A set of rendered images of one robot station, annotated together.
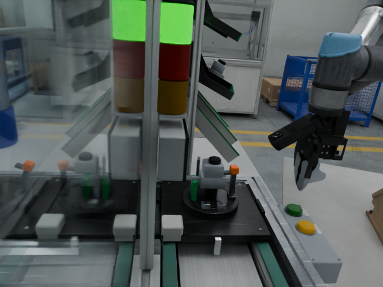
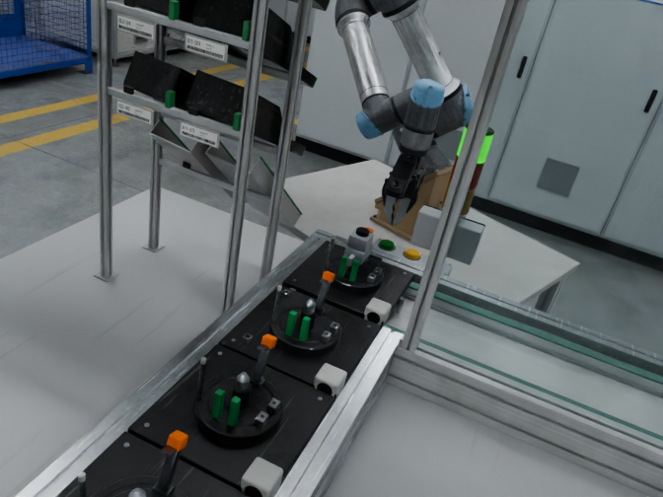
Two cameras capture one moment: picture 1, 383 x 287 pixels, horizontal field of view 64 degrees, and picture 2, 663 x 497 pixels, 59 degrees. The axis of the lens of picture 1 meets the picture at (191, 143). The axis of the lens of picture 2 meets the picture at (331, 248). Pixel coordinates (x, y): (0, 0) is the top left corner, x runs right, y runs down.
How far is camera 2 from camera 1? 1.09 m
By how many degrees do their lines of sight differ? 59
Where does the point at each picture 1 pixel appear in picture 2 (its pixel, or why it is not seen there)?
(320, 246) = not seen: hidden behind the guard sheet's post
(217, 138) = (287, 205)
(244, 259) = (408, 304)
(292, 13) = not seen: outside the picture
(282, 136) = (403, 184)
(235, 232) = (402, 286)
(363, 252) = not seen: hidden behind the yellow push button
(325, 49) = (427, 101)
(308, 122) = (410, 165)
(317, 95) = (419, 141)
